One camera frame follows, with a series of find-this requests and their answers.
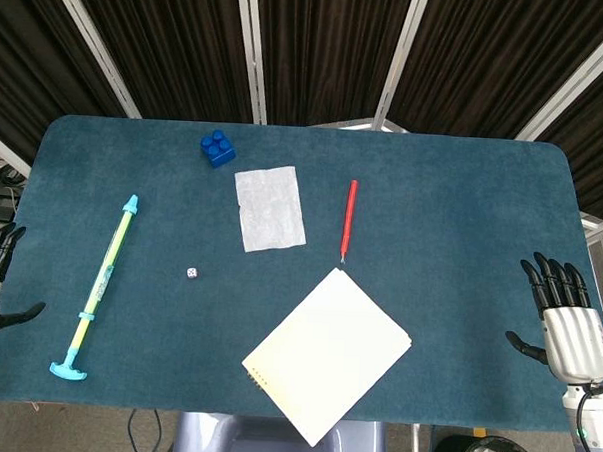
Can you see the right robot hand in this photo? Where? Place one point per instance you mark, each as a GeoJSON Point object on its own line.
{"type": "Point", "coordinates": [574, 338]}

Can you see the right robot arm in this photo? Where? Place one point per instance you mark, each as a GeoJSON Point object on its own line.
{"type": "Point", "coordinates": [589, 424]}

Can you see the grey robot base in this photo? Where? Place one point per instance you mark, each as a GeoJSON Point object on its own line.
{"type": "Point", "coordinates": [252, 439]}

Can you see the small white die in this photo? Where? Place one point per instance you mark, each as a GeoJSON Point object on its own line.
{"type": "Point", "coordinates": [192, 272]}

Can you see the black electronics clutter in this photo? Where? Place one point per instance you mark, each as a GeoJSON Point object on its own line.
{"type": "Point", "coordinates": [0, 193]}

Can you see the cyan yellow toy syringe pump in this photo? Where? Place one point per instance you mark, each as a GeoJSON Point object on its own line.
{"type": "Point", "coordinates": [101, 287]}

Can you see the white spiral notebook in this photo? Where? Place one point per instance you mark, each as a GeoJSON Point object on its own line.
{"type": "Point", "coordinates": [326, 354]}

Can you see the red pen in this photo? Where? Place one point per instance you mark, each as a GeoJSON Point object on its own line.
{"type": "Point", "coordinates": [349, 215]}

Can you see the blue toy building block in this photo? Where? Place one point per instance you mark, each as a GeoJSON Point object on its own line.
{"type": "Point", "coordinates": [217, 149]}

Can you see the blue felt table mat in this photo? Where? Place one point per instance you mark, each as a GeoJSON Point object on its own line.
{"type": "Point", "coordinates": [300, 266]}

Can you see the white paper sheet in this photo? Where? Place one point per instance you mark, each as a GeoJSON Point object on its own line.
{"type": "Point", "coordinates": [270, 208]}

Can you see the black pleated curtain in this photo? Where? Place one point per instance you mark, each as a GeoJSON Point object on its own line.
{"type": "Point", "coordinates": [319, 51]}

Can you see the white metal frame bar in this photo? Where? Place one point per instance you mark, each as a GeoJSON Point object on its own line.
{"type": "Point", "coordinates": [96, 47]}
{"type": "Point", "coordinates": [573, 83]}
{"type": "Point", "coordinates": [401, 57]}
{"type": "Point", "coordinates": [253, 54]}

